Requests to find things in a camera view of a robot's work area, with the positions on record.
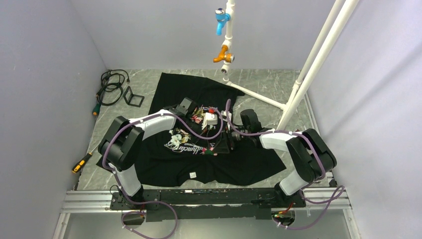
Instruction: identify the yellow black handled screwdriver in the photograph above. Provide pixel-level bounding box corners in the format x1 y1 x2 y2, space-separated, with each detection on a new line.
71 145 98 174

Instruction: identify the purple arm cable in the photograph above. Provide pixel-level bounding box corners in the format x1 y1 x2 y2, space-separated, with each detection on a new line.
224 99 346 231
101 111 226 239

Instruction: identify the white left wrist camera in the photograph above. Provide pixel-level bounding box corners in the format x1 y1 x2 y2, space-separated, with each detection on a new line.
202 113 218 129

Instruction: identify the orange tap valve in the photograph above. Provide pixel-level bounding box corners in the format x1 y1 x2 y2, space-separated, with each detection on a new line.
212 45 235 63

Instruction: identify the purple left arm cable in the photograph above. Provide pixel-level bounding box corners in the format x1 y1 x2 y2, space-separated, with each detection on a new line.
101 111 226 239

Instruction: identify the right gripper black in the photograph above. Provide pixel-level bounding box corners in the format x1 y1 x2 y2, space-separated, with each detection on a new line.
212 122 250 154

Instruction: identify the white pvc pipe frame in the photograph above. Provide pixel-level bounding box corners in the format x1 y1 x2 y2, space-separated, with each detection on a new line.
221 0 359 129

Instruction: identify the coiled black cable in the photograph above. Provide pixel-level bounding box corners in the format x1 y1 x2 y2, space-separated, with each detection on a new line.
96 69 130 107

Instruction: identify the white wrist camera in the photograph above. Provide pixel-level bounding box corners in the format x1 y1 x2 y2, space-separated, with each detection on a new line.
221 111 232 122
202 113 218 129

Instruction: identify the black rectangular frame stand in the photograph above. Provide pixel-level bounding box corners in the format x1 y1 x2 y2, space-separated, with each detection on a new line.
123 86 145 108

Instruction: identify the black floral print t-shirt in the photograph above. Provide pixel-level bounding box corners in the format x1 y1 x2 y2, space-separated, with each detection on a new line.
135 73 285 187

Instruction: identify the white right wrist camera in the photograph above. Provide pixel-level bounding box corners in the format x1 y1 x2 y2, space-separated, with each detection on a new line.
221 111 232 122

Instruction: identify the green orange handled screwdriver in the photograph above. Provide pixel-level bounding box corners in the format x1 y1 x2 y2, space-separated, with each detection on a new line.
92 104 101 116

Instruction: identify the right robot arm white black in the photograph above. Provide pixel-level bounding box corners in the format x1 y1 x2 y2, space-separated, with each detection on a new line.
214 109 337 207

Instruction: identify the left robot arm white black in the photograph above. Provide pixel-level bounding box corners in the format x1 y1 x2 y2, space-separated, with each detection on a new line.
98 98 199 209

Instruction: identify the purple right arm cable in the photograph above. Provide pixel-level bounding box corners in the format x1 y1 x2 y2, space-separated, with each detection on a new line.
224 99 346 231

